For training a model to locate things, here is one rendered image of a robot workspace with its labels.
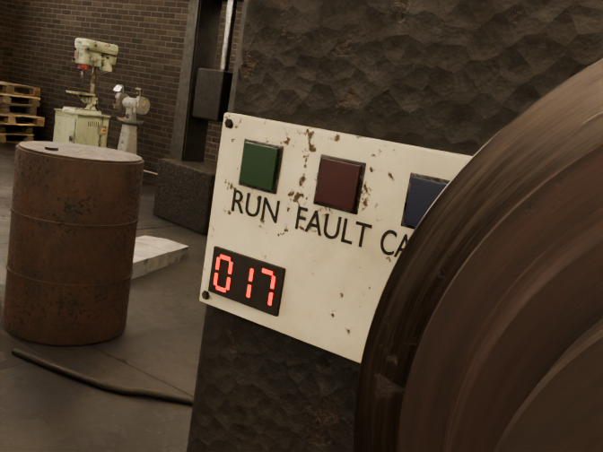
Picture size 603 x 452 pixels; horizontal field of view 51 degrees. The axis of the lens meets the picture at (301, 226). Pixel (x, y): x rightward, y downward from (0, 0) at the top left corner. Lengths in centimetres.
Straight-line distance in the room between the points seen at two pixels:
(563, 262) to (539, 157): 6
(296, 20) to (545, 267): 35
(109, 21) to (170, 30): 120
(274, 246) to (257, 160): 8
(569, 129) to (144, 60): 914
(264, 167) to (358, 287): 13
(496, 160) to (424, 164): 16
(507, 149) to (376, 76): 22
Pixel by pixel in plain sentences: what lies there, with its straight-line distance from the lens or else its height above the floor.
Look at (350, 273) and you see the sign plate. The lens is 52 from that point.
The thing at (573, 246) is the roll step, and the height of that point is 122.
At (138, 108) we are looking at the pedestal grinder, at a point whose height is 88.
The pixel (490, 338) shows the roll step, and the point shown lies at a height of 117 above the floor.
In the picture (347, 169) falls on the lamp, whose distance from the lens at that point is 51.
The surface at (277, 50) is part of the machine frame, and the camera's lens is 58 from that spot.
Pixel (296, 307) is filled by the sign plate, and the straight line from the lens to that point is 55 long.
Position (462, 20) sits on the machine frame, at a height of 134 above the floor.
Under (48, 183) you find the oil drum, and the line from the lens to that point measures 300.
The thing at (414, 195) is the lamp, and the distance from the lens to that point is 48.
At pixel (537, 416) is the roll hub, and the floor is 116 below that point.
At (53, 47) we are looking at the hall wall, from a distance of 1095.
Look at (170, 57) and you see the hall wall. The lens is 905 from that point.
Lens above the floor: 126
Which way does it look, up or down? 11 degrees down
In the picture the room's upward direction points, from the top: 9 degrees clockwise
